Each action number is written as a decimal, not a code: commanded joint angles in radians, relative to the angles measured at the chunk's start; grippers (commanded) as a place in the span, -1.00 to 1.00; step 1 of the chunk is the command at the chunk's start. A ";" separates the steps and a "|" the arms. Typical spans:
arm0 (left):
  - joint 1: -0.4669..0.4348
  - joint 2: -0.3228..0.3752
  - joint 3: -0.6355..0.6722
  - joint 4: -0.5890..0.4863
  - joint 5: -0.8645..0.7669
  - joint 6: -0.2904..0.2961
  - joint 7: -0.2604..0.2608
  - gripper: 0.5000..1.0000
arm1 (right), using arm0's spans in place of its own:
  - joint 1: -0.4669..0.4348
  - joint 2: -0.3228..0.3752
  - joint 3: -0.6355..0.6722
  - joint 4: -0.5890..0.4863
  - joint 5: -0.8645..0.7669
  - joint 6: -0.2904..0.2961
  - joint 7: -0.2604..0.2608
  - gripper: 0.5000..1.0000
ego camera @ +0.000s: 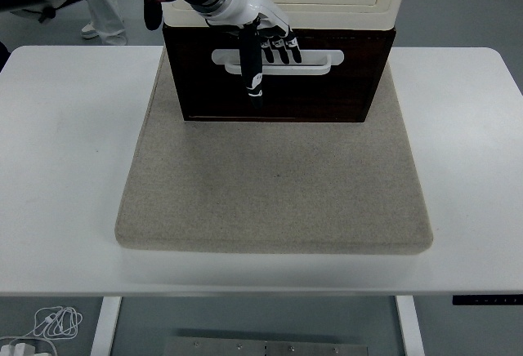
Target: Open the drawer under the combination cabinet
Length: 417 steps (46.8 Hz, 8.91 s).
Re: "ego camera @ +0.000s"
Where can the white charger adapter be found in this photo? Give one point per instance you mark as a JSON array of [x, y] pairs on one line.
[[24, 350]]

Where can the person's legs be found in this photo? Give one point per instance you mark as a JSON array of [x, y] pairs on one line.
[[106, 17]]

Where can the beige fabric mat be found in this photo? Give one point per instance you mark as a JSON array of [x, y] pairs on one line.
[[274, 188]]

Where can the white table leg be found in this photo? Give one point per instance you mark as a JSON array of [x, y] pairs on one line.
[[410, 327], [104, 327]]

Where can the black table control panel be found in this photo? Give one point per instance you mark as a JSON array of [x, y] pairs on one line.
[[486, 301]]

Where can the dark brown drawer housing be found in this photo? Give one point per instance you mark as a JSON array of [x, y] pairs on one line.
[[167, 41]]

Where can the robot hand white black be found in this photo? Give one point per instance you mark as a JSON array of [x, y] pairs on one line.
[[245, 5]]

